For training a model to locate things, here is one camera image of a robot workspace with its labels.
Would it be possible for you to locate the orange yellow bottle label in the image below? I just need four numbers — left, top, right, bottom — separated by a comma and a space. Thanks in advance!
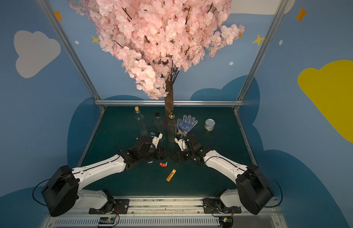
166, 169, 176, 182

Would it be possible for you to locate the clear bottle with black cap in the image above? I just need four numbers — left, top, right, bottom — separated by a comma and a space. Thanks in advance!
154, 112, 165, 142

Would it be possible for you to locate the tall clear bottle gold stopper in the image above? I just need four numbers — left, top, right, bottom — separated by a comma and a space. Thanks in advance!
167, 111, 176, 143

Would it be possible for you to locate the clear bottle with cork stopper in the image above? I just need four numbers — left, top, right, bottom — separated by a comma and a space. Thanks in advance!
135, 106, 148, 136

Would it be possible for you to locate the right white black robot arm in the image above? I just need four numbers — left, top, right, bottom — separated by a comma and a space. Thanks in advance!
171, 135, 274, 215

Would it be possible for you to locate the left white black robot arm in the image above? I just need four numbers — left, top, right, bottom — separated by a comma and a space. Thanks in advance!
41, 134, 163, 217

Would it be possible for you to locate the blue dotted white work glove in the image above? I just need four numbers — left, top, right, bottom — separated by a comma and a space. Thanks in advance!
176, 115, 198, 136

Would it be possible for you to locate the small metal tin can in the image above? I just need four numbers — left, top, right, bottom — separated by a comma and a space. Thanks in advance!
205, 118, 216, 132

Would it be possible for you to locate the right small circuit board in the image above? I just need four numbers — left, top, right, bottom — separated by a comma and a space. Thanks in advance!
218, 217, 234, 228

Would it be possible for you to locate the small circuit board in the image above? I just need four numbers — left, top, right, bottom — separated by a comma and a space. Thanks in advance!
218, 217, 234, 228
97, 217, 116, 228

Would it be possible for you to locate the left small circuit board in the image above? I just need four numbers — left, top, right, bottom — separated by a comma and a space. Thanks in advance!
97, 217, 116, 228

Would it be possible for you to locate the pink cherry blossom tree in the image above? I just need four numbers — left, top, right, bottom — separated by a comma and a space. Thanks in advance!
69, 0, 245, 116

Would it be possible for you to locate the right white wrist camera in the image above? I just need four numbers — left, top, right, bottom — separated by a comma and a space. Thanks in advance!
174, 137, 187, 152

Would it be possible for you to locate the aluminium back frame bar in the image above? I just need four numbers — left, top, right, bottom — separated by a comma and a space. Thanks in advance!
94, 99, 244, 107

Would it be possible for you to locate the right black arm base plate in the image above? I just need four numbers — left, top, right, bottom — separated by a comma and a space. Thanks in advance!
202, 198, 242, 214

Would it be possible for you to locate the aluminium front rail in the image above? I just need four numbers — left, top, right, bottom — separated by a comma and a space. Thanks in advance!
41, 197, 287, 228

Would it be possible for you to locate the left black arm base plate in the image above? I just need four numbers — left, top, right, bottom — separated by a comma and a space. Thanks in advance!
89, 199, 130, 215

